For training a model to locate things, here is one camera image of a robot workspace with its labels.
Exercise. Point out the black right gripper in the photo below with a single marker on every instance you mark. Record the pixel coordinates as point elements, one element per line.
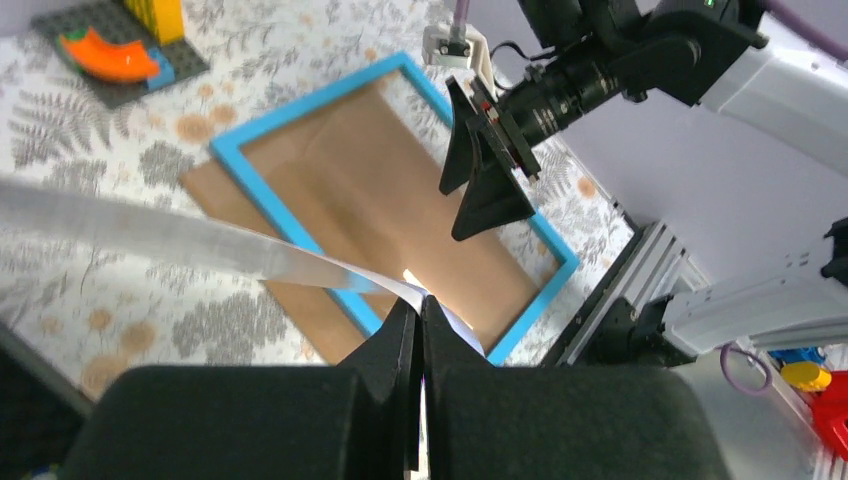
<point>493,135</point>

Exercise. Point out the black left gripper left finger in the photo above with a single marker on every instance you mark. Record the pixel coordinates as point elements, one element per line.
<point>355,420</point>

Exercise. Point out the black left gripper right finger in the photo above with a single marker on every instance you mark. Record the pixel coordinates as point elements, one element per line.
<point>489,422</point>

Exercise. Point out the blue wooden picture frame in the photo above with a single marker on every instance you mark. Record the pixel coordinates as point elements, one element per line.
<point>227,149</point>

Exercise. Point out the hot air balloon photo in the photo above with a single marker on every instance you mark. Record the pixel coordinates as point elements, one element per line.
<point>185,240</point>

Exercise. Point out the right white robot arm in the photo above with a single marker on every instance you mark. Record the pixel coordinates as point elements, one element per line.
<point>749,60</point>

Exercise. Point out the floral patterned table mat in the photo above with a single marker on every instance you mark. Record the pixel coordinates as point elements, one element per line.
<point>91,313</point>

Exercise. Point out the yellow and red toys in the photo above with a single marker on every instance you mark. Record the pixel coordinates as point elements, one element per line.
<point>814,382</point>

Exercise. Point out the blue toy block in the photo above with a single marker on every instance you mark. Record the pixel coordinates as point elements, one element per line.
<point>166,74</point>

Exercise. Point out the yellow toy block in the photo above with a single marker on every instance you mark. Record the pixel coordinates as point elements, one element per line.
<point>163,19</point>

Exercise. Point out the grey toy baseplate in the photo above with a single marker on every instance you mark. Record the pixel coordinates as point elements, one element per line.
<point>117,24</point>

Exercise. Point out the orange curved toy block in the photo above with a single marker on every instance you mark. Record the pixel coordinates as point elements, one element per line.
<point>112,62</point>

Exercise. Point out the brown frame backing board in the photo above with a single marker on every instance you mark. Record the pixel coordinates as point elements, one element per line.
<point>364,187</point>

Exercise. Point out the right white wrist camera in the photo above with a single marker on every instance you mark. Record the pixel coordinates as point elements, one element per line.
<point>447,46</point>

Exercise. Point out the black mounting base rail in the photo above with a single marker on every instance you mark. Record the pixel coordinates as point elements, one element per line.
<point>652,265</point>

